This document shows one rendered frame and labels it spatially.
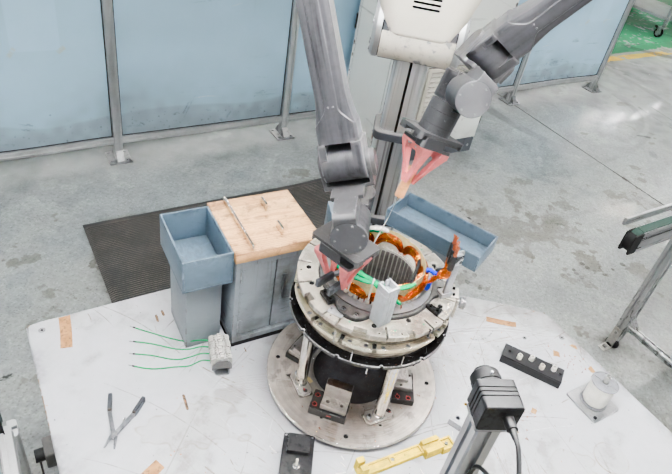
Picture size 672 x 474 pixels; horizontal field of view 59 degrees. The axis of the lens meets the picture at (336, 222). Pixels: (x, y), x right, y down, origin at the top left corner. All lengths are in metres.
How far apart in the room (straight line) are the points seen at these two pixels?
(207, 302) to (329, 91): 0.65
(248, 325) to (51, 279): 1.50
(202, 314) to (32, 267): 1.58
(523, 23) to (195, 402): 0.96
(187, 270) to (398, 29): 0.68
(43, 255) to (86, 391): 1.59
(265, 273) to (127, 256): 1.57
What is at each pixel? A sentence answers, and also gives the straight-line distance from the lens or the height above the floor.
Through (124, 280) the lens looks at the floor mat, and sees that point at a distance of 2.72.
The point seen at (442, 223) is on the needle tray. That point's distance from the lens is 1.51.
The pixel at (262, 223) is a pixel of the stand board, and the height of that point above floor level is 1.07.
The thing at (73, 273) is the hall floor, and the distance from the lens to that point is 2.80.
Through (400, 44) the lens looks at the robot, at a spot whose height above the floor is 1.41.
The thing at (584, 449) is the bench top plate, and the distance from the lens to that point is 1.51.
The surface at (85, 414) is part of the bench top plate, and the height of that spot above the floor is 0.78.
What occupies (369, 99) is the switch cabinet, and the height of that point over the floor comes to 0.38.
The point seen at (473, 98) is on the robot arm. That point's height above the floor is 1.52.
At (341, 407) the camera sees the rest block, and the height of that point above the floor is 0.84.
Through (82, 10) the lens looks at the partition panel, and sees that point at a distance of 3.13.
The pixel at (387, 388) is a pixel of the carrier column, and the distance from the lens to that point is 1.25.
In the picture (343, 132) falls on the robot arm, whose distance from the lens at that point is 0.87.
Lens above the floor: 1.88
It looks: 37 degrees down
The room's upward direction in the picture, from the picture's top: 11 degrees clockwise
